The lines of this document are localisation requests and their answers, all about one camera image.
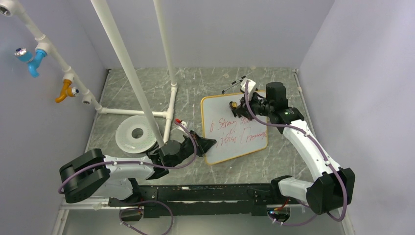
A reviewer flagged yellow framed whiteboard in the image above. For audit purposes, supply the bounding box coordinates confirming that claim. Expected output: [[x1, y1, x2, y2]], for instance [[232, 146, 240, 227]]
[[201, 93, 268, 165]]

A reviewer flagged blue plastic faucet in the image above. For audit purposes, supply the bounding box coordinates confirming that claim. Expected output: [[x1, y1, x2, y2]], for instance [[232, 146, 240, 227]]
[[14, 47, 47, 77]]

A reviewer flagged yellow black whiteboard eraser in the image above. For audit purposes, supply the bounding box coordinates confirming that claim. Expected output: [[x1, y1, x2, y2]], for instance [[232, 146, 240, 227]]
[[229, 101, 237, 113]]

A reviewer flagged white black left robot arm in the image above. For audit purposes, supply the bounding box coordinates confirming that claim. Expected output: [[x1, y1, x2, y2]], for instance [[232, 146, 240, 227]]
[[58, 131, 217, 206]]

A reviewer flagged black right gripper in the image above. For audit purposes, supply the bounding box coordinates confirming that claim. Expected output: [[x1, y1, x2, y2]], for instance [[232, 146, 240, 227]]
[[235, 90, 274, 121]]

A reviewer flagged white perforated disc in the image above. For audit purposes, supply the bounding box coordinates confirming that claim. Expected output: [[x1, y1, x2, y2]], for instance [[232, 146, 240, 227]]
[[115, 115, 157, 154]]

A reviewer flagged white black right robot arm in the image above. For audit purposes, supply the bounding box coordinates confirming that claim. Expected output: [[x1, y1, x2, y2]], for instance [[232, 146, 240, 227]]
[[230, 78, 355, 222]]

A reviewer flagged black wire board stand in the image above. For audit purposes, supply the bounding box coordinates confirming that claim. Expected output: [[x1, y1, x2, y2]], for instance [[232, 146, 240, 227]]
[[221, 73, 252, 94]]

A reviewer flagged white pvc pipe frame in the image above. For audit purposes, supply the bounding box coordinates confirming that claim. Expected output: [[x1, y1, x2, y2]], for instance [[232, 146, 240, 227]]
[[0, 0, 177, 146]]

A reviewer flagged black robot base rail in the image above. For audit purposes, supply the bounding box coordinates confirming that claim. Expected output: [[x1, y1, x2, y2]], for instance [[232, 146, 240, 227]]
[[109, 183, 292, 218]]

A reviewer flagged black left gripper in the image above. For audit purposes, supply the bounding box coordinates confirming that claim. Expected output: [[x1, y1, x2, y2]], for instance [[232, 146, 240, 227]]
[[169, 130, 216, 168]]

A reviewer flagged orange plastic faucet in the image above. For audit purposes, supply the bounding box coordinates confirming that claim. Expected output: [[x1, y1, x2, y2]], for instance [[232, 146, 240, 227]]
[[55, 79, 80, 103]]

